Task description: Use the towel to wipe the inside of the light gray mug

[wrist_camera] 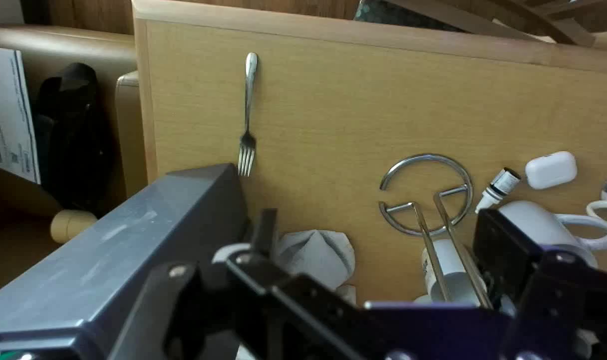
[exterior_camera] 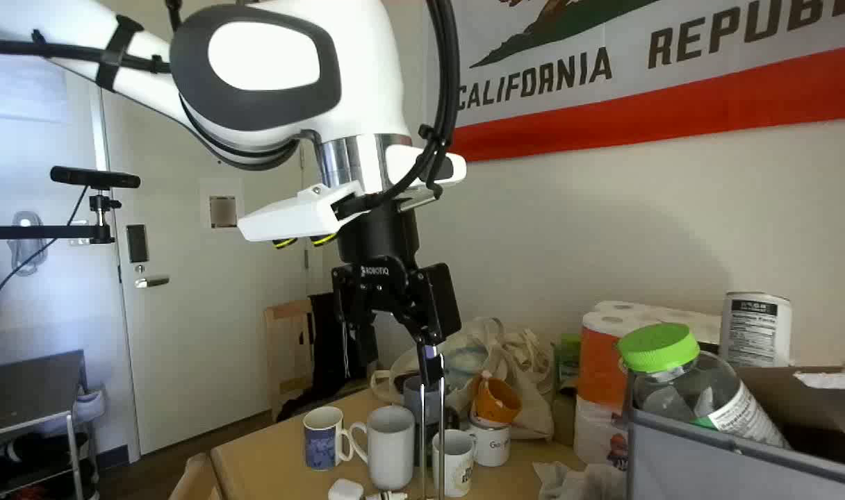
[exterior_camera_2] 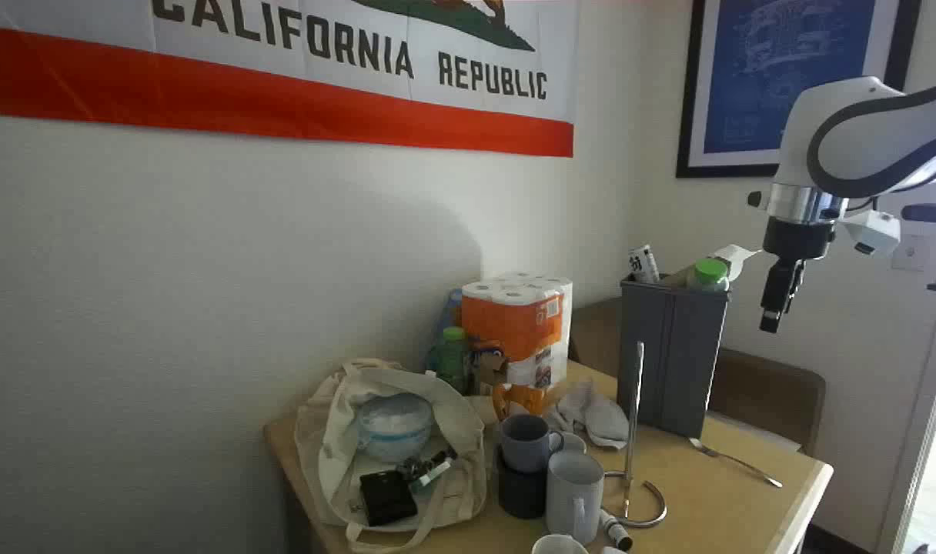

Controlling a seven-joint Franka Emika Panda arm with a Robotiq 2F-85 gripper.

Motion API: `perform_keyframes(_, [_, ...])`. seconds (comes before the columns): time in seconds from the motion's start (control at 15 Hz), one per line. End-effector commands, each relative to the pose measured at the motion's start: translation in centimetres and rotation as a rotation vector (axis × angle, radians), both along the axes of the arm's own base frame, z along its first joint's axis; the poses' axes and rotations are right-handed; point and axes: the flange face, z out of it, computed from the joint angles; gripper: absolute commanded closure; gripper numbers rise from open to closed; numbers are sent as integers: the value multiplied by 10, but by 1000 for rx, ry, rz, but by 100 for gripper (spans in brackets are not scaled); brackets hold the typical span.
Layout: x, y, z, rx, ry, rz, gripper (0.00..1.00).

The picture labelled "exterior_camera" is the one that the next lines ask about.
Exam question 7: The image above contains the small white object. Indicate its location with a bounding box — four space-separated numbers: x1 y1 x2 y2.
326 475 368 500

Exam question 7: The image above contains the white mug with blue print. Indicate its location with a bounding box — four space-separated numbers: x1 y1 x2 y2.
300 402 359 472

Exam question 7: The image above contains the metal cart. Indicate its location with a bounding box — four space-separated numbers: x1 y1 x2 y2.
0 348 106 500

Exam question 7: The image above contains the white mug with small print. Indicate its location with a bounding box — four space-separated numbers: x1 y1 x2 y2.
427 429 479 500

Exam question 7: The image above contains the open cardboard box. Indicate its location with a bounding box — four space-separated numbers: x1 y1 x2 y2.
730 362 845 472

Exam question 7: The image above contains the orange toilet paper pack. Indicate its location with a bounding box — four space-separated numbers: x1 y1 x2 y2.
573 298 726 472

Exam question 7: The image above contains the California Republic flag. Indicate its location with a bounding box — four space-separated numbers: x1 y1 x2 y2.
426 0 845 166

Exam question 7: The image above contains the flat brown cardboard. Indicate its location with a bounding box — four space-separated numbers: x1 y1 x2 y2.
262 294 318 423

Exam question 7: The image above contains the small photo on door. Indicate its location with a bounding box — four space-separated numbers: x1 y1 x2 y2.
209 194 243 233

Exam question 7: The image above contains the plain white mug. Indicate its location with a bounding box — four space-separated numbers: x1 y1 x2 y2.
468 419 515 472

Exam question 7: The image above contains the door handle with lock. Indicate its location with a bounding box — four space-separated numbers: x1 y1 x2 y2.
126 219 172 291

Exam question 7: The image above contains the beige canvas tote bag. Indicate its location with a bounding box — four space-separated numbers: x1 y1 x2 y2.
370 313 561 444

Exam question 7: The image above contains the black camera cable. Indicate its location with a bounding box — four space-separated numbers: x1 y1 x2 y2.
0 233 63 329

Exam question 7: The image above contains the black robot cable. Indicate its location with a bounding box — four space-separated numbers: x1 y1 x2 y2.
333 0 465 223

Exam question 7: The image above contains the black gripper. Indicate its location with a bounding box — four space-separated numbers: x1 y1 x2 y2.
329 198 465 386

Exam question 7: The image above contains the green bottle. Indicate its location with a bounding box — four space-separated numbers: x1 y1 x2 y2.
550 334 584 394

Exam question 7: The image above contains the light gray mug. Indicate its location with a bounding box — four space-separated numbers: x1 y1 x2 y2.
350 402 419 493

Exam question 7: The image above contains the white labelled canister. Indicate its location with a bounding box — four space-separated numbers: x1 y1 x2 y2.
719 288 796 369

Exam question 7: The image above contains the orange mug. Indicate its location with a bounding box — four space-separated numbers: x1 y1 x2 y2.
468 369 525 431

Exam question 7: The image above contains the black camera on stand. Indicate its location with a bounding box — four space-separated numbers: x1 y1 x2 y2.
0 163 145 250

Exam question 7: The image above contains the translucent plastic piece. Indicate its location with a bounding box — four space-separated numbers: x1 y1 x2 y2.
400 373 450 431

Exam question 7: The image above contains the white door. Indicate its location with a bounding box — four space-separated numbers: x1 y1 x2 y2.
94 86 320 459

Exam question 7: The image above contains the clear jar with green lid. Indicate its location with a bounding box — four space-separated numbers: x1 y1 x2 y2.
616 319 791 452

